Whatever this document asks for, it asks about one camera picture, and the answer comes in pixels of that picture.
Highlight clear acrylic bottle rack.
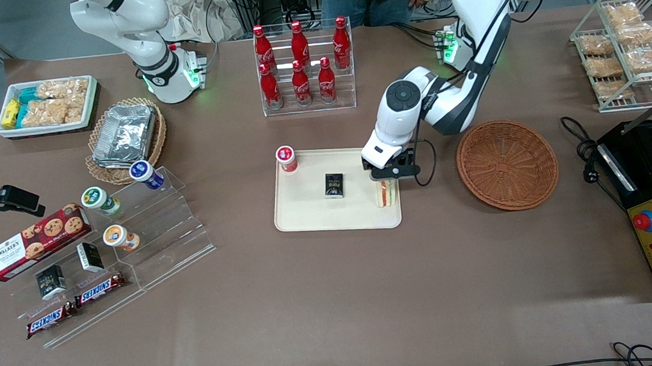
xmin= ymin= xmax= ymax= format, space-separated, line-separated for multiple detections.
xmin=252 ymin=16 xmax=357 ymax=118

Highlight clear acrylic stepped display stand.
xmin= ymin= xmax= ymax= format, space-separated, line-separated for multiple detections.
xmin=3 ymin=163 xmax=221 ymax=351

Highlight white wire shelf rack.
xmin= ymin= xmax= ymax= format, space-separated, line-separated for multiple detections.
xmin=568 ymin=0 xmax=652 ymax=115

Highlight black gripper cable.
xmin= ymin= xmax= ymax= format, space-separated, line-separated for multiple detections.
xmin=412 ymin=137 xmax=439 ymax=188

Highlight wicker basket holding foil trays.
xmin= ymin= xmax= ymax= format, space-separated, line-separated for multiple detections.
xmin=81 ymin=95 xmax=170 ymax=188

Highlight cream plastic tray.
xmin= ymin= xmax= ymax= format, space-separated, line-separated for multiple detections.
xmin=270 ymin=145 xmax=403 ymax=236

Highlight black power cable with plug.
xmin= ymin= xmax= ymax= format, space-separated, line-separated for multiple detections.
xmin=560 ymin=113 xmax=628 ymax=214

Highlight black floor cables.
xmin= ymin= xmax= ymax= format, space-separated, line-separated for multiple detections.
xmin=503 ymin=339 xmax=652 ymax=366

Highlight empty round wicker basket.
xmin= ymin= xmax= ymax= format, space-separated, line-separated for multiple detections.
xmin=454 ymin=116 xmax=561 ymax=215

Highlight standing person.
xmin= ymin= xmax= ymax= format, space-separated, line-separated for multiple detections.
xmin=303 ymin=0 xmax=461 ymax=32

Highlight triangle sandwich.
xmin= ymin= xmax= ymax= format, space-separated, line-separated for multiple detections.
xmin=375 ymin=178 xmax=399 ymax=209

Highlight Snickers chocolate bar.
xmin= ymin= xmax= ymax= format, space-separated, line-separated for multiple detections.
xmin=73 ymin=273 xmax=127 ymax=308
xmin=25 ymin=302 xmax=80 ymax=339

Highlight purple-capped gum bottle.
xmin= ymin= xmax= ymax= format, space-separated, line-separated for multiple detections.
xmin=128 ymin=159 xmax=166 ymax=191

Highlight stack of foil trays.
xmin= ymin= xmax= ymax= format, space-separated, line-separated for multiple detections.
xmin=89 ymin=102 xmax=160 ymax=171

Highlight red Walkers cookie box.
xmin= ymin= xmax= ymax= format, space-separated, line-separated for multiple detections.
xmin=0 ymin=202 xmax=95 ymax=282

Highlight white rectangular bin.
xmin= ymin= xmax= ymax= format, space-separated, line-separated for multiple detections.
xmin=0 ymin=74 xmax=102 ymax=140

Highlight yellow snack pack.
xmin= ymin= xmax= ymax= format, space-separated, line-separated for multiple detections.
xmin=1 ymin=99 xmax=22 ymax=130

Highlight rice cracker snack bag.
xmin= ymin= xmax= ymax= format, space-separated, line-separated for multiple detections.
xmin=594 ymin=78 xmax=636 ymax=102
xmin=584 ymin=55 xmax=624 ymax=80
xmin=625 ymin=46 xmax=652 ymax=75
xmin=577 ymin=32 xmax=616 ymax=58
xmin=34 ymin=77 xmax=90 ymax=102
xmin=615 ymin=21 xmax=652 ymax=47
xmin=604 ymin=2 xmax=644 ymax=26
xmin=20 ymin=96 xmax=86 ymax=128

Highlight red cola bottle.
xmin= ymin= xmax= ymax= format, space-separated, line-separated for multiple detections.
xmin=290 ymin=59 xmax=313 ymax=106
xmin=290 ymin=20 xmax=310 ymax=66
xmin=317 ymin=56 xmax=337 ymax=103
xmin=259 ymin=63 xmax=282 ymax=110
xmin=253 ymin=24 xmax=275 ymax=69
xmin=332 ymin=15 xmax=352 ymax=70

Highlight black tissue pack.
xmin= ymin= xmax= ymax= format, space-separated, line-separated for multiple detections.
xmin=35 ymin=264 xmax=68 ymax=301
xmin=76 ymin=242 xmax=106 ymax=274
xmin=324 ymin=172 xmax=345 ymax=199

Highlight crumpled beige cloth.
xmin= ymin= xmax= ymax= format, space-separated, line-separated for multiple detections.
xmin=162 ymin=0 xmax=244 ymax=46

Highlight orange-capped gum bottle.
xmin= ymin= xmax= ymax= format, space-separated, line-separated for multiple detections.
xmin=102 ymin=223 xmax=142 ymax=254

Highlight green-capped gum bottle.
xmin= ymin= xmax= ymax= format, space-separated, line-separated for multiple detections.
xmin=81 ymin=185 xmax=122 ymax=217

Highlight red-capped gum bottle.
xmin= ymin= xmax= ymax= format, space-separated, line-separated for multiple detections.
xmin=276 ymin=145 xmax=299 ymax=174

